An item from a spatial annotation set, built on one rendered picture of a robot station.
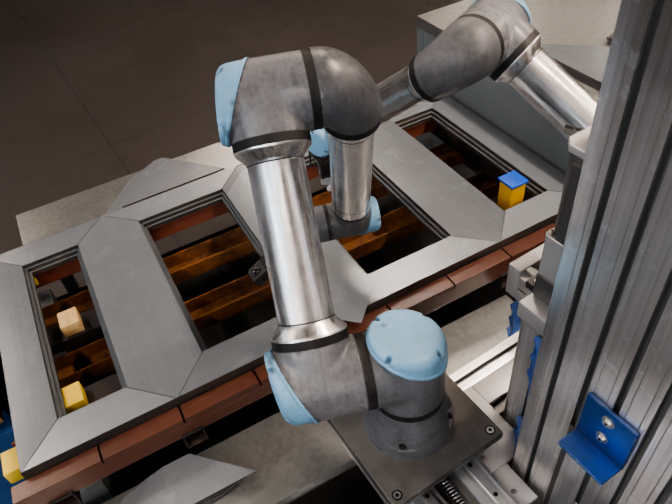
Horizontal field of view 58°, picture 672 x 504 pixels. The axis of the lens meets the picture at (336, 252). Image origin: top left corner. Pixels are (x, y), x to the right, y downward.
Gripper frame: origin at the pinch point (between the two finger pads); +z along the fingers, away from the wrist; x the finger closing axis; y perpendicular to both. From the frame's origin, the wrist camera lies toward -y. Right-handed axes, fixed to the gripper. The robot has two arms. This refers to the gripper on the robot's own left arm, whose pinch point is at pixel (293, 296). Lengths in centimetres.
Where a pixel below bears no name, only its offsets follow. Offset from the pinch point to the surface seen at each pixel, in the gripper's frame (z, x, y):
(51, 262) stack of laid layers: 3, 52, -52
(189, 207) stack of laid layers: 2, 52, -10
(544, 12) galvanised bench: -20, 54, 126
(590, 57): -22, 18, 110
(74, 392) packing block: 5, 5, -55
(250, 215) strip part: 0.6, 36.2, 3.4
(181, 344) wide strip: 0.9, 1.7, -29.0
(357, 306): 0.6, -10.9, 11.9
